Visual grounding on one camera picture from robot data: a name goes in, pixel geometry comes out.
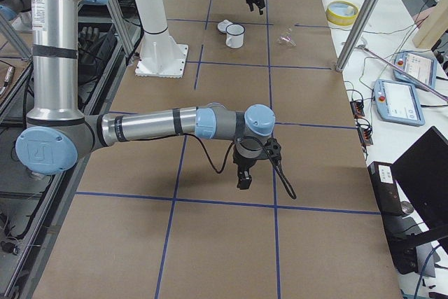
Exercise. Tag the teach pendant tablet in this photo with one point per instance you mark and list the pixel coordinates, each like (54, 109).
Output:
(397, 102)
(418, 65)

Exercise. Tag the yellow rimmed blue bowl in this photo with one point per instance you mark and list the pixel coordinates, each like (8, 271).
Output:
(342, 13)

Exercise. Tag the aluminium frame post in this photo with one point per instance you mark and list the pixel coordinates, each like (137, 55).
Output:
(355, 33)

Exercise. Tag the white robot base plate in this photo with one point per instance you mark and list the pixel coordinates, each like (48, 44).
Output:
(160, 55)

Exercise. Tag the near teach pendant tablet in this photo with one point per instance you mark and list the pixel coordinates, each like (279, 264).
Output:
(397, 102)

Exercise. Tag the black box on table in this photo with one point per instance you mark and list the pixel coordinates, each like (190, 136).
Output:
(385, 189)

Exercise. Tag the wooden post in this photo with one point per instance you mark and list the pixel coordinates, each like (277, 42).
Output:
(433, 26)

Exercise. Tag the clear glass funnel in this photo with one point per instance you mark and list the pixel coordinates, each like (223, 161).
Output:
(286, 38)

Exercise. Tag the aluminium side rack frame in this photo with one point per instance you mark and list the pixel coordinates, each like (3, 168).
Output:
(34, 156)

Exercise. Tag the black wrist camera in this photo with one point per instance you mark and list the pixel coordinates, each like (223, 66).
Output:
(273, 149)

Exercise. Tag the far teach pendant tablet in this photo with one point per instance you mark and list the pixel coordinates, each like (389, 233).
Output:
(418, 65)

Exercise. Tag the orange black connector block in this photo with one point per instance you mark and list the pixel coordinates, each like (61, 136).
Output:
(357, 108)

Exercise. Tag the white side desk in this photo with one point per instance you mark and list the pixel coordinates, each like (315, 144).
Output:
(388, 31)

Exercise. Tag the white ceramic lid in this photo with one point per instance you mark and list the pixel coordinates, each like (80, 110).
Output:
(223, 25)

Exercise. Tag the white enamel mug blue rim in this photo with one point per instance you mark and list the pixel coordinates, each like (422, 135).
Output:
(234, 36)

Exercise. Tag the black monitor on desk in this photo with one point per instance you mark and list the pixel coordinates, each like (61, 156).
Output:
(421, 173)

